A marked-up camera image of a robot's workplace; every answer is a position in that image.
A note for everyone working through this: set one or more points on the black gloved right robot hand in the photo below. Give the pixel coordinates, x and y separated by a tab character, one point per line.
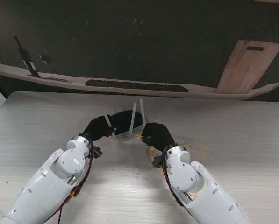
159	135

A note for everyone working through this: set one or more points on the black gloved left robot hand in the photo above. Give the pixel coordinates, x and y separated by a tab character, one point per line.
96	129

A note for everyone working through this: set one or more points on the white router with antennas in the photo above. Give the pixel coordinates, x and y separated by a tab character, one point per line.
125	121

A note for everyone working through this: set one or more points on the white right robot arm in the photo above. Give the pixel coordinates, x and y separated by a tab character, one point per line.
200	186

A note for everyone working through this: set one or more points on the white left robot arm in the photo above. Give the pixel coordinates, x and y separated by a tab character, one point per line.
48	186

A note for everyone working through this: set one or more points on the wooden cutting board print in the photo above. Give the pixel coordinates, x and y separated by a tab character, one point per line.
244	67

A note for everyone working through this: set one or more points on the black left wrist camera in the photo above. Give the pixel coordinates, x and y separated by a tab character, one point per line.
97	152

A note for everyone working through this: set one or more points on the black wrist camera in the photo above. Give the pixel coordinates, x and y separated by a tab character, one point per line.
97	152
158	161

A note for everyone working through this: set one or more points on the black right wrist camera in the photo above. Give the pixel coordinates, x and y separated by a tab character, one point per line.
158	161

